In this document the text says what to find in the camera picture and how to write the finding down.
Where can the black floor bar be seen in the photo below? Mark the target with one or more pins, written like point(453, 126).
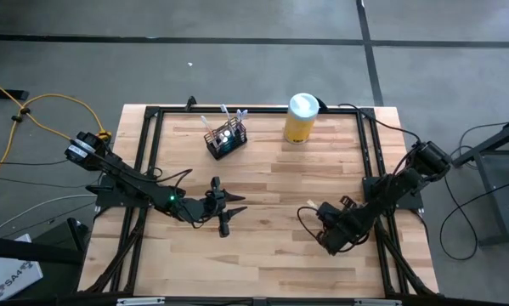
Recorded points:
point(3, 94)

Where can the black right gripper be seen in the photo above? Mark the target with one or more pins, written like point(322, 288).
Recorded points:
point(339, 231)

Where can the black low furniture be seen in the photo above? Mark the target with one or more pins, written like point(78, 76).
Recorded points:
point(33, 253)

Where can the black desk frame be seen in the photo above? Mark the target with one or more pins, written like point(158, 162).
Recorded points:
point(492, 140)

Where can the teal mouthwash bottle white cap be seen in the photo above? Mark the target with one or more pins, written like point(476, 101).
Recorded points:
point(227, 133)
point(223, 139)

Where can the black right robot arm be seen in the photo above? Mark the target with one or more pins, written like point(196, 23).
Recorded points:
point(400, 183)

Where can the black aluminium table frame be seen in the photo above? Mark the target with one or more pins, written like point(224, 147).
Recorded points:
point(258, 109)

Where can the black frame clip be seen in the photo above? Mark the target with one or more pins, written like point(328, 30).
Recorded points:
point(190, 102)
point(322, 104)

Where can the yellow wipes canister white lid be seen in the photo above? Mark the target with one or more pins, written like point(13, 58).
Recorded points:
point(301, 123)

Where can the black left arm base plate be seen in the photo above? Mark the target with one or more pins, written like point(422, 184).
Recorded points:
point(109, 197)

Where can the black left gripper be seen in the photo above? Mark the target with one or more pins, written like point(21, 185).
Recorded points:
point(216, 204)

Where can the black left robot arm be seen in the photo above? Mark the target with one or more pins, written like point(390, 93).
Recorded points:
point(126, 178)

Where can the white printed box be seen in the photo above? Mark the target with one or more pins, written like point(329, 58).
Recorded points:
point(7, 276)

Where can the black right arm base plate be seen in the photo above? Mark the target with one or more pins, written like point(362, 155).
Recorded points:
point(411, 200)

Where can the silver aluminium extrusion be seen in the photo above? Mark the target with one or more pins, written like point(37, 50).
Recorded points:
point(141, 301)
point(377, 302)

